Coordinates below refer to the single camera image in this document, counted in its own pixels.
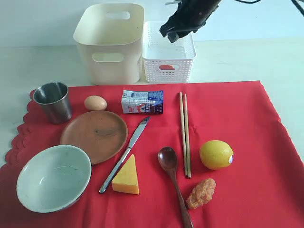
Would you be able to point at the yellow cheese wedge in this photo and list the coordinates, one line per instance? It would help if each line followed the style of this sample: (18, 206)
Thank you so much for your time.
(126, 180)

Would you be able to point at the cream plastic bin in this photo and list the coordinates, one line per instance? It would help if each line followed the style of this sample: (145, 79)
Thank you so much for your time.
(109, 41)

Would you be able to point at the small milk carton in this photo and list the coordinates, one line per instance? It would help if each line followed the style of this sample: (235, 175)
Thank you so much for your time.
(150, 102)

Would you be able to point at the red tablecloth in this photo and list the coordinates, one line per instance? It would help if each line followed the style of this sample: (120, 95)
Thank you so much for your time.
(262, 188)

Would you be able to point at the left wooden chopstick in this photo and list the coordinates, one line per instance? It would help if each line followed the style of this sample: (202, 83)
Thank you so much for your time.
(183, 135)

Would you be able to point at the brown wooden plate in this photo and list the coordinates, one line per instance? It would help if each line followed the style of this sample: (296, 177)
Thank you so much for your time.
(100, 134)

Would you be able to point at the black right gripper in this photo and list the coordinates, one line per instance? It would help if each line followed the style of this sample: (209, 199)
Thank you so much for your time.
(190, 16)

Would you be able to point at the dark wooden spoon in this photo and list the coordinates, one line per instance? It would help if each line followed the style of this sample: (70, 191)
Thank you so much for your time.
(168, 160)

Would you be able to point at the pale green ceramic bowl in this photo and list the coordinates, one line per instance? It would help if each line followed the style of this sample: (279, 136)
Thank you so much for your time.
(54, 179)

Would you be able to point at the stainless steel cup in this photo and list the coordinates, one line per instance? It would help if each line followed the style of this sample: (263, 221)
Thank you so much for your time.
(53, 98)

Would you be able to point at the stainless steel table knife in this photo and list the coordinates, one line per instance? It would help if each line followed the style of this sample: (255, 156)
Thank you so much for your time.
(135, 136)

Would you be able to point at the fried chicken piece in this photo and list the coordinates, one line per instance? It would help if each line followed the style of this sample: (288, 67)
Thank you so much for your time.
(201, 194)

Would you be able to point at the white perforated plastic basket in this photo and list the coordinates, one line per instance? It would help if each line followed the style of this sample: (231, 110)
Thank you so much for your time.
(158, 50)

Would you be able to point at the red sausage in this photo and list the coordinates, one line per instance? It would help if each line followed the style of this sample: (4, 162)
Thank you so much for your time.
(166, 67)

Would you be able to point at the brown egg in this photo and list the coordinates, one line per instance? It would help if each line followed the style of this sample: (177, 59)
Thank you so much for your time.
(94, 103)

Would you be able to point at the right wooden chopstick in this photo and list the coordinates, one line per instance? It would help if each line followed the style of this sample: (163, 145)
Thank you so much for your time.
(187, 137)

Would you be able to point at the wooden chopstick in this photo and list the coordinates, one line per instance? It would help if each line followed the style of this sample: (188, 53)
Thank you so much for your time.
(183, 135)
(187, 137)

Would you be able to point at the yellow lemon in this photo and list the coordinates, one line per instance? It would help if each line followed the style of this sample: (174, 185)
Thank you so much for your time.
(216, 154)

